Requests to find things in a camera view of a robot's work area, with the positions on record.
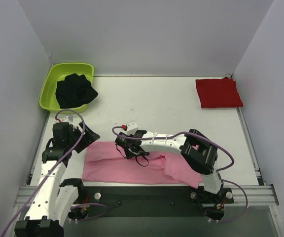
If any pink t shirt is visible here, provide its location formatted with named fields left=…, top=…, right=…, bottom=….
left=82, top=142, right=203, bottom=188

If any green plastic basin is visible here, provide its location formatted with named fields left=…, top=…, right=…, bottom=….
left=39, top=62, right=94, bottom=113

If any red t shirt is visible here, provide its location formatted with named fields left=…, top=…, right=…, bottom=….
left=196, top=78, right=244, bottom=109

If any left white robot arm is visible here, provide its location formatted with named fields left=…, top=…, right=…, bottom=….
left=14, top=122, right=100, bottom=237

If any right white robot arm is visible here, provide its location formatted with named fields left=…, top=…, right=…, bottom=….
left=115, top=129, right=223, bottom=195

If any black t shirt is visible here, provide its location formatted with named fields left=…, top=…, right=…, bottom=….
left=55, top=73, right=98, bottom=109

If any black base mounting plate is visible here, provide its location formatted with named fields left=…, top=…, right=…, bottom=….
left=68, top=186, right=234, bottom=220

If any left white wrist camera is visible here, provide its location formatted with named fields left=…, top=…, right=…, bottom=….
left=55, top=114, right=73, bottom=124

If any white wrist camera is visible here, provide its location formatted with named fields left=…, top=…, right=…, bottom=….
left=55, top=114, right=73, bottom=124
left=121, top=120, right=138, bottom=135

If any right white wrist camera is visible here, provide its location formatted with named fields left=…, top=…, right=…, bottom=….
left=121, top=120, right=138, bottom=135

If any aluminium extrusion rail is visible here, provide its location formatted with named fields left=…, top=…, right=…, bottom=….
left=13, top=170, right=280, bottom=207

